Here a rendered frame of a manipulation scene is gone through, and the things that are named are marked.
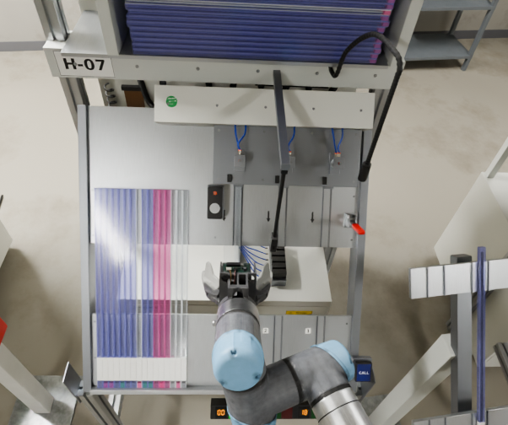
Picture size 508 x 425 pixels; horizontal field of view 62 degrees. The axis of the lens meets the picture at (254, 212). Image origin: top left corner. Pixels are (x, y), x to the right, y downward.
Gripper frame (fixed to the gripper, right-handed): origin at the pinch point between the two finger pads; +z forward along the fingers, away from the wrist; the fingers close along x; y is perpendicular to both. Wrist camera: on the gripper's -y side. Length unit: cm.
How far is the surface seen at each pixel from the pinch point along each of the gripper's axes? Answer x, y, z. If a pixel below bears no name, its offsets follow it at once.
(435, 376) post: -56, -35, 9
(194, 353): 10.3, -25.6, 6.2
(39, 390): 72, -72, 47
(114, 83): 34, 39, 34
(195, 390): 9.8, -33.7, 2.5
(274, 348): -10.3, -24.1, 6.5
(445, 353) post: -54, -23, 4
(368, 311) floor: -66, -65, 93
